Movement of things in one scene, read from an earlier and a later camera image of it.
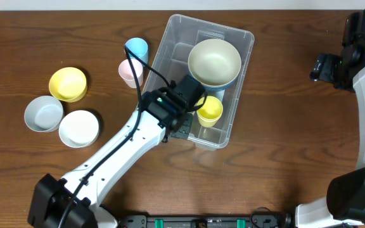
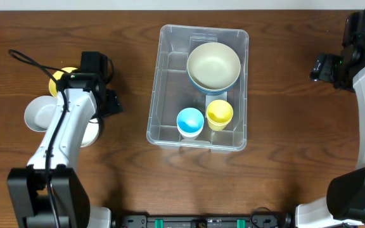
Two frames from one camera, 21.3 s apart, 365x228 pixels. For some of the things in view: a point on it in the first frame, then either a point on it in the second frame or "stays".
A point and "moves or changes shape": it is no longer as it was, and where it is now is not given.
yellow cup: x=208 y=123 → x=218 y=126
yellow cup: x=212 y=110 → x=219 y=111
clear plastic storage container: x=218 y=57 moves or changes shape
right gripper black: x=322 y=67 stays
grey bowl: x=43 y=113 stays
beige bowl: x=214 y=62 stays
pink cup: x=126 y=73 → x=189 y=135
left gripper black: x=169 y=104 → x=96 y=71
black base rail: x=207 y=221 stays
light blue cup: x=140 y=47 → x=190 y=120
